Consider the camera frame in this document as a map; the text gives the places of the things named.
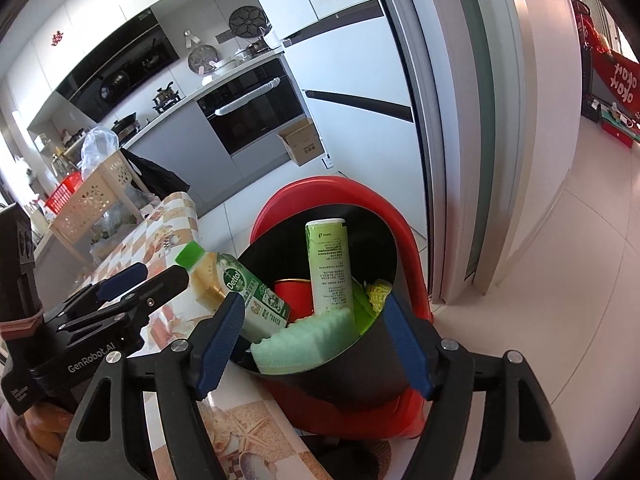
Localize pale green lotion bottle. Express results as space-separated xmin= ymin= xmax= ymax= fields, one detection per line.
xmin=305 ymin=218 xmax=358 ymax=313

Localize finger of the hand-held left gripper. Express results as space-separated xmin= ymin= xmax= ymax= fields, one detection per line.
xmin=60 ymin=261 xmax=149 ymax=318
xmin=57 ymin=264 xmax=191 ymax=341

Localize green sponge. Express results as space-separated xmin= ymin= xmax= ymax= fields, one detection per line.
xmin=250 ymin=307 xmax=361 ymax=376

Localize white refrigerator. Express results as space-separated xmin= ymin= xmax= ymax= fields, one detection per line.
xmin=235 ymin=0 xmax=431 ymax=241

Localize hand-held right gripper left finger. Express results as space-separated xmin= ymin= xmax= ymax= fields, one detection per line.
xmin=54 ymin=291 xmax=247 ymax=480

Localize person's left hand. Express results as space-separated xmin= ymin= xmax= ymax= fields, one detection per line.
xmin=25 ymin=402 xmax=76 ymax=458

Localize red printed banner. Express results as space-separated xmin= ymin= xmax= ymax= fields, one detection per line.
xmin=592 ymin=52 xmax=640 ymax=113

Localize black trash bin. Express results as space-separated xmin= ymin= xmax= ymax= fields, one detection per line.
xmin=230 ymin=201 xmax=426 ymax=411

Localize yellow foam fruit net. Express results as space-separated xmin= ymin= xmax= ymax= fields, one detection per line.
xmin=366 ymin=281 xmax=390 ymax=313

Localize steel cooking pot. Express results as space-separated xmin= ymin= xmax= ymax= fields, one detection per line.
xmin=152 ymin=81 xmax=180 ymax=111

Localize red plastic stool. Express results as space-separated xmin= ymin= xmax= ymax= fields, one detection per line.
xmin=250 ymin=176 xmax=432 ymax=442

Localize white wall cabinets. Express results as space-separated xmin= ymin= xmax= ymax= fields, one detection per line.
xmin=0 ymin=0 xmax=231 ymax=106

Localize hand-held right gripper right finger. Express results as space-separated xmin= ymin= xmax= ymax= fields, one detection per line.
xmin=382 ymin=292 xmax=576 ymax=480

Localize green-capped drink bottle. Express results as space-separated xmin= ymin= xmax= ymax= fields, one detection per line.
xmin=175 ymin=241 xmax=292 ymax=337

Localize black bag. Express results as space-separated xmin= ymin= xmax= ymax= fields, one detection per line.
xmin=121 ymin=147 xmax=192 ymax=206

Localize bright green snack packet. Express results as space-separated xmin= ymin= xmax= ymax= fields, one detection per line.
xmin=350 ymin=277 xmax=378 ymax=333

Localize red gift box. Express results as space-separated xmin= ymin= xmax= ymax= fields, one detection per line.
xmin=602 ymin=120 xmax=640 ymax=148

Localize cardboard box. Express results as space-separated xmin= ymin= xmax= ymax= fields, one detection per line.
xmin=277 ymin=119 xmax=325 ymax=167

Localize translucent plastic bag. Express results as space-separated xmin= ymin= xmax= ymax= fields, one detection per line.
xmin=80 ymin=125 xmax=123 ymax=181

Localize red paper cup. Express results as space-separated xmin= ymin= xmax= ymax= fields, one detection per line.
xmin=273 ymin=278 xmax=316 ymax=323

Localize black range hood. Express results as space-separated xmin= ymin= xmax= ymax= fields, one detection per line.
xmin=55 ymin=15 xmax=181 ymax=123

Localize beige plastic basket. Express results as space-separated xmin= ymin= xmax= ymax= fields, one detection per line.
xmin=48 ymin=149 xmax=166 ymax=266

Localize person's left forearm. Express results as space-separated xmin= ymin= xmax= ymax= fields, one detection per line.
xmin=0 ymin=405 xmax=58 ymax=480

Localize round steel steamer rack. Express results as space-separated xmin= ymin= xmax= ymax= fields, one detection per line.
xmin=188 ymin=44 xmax=221 ymax=73

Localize red plastic basket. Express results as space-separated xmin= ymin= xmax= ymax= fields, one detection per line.
xmin=44 ymin=170 xmax=86 ymax=213

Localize black built-in oven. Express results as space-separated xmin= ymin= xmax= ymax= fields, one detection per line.
xmin=196 ymin=55 xmax=308 ymax=157

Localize grey kitchen counter cabinet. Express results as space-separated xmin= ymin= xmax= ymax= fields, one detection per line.
xmin=30 ymin=47 xmax=331 ymax=256

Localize crumpled white plastic bags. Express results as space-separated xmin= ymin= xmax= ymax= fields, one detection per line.
xmin=90 ymin=180 xmax=156 ymax=256

